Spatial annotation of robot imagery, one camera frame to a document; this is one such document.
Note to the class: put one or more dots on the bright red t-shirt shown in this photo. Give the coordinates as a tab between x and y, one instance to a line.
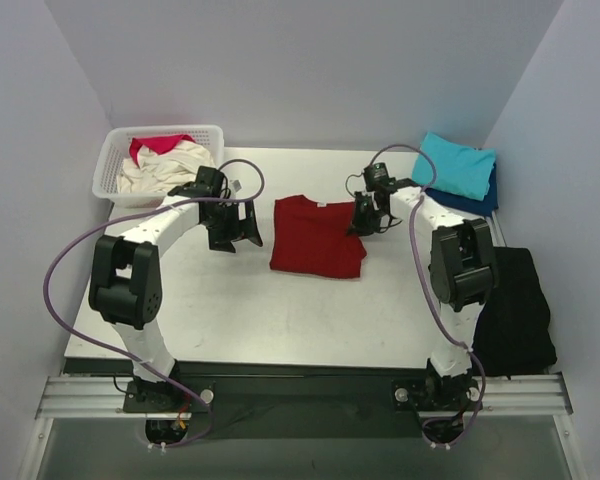
157	144

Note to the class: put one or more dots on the aluminium rail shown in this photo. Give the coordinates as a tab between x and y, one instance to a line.
102	397

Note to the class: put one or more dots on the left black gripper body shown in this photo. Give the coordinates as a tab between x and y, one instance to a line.
237	226

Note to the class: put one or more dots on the dark blue folded t-shirt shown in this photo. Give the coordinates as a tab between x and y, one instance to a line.
484	207

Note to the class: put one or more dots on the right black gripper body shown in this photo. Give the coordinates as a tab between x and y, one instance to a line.
367	215

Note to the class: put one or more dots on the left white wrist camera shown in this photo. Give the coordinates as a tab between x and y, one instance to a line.
236	185

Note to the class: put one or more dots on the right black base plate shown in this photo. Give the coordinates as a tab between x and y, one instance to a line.
428	394

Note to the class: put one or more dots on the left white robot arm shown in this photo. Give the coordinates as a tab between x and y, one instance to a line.
126	282

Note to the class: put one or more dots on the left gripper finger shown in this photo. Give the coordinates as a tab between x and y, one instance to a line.
222	246
250	226

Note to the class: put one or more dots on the dark red t-shirt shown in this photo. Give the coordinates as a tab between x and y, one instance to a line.
312	238

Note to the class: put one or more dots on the cream white t-shirt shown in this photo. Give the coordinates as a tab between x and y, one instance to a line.
161	173

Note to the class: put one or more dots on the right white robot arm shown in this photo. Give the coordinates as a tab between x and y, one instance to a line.
454	259

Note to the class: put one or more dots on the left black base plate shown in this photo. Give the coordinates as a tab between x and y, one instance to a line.
144	397

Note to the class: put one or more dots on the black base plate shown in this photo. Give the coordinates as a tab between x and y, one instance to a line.
428	394
144	397

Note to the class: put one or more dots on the white plastic basket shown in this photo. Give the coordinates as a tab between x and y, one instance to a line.
116	148

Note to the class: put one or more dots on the turquoise folded t-shirt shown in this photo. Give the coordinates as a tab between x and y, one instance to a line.
454	168

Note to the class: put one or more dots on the black t-shirt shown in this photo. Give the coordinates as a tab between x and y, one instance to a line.
512	333

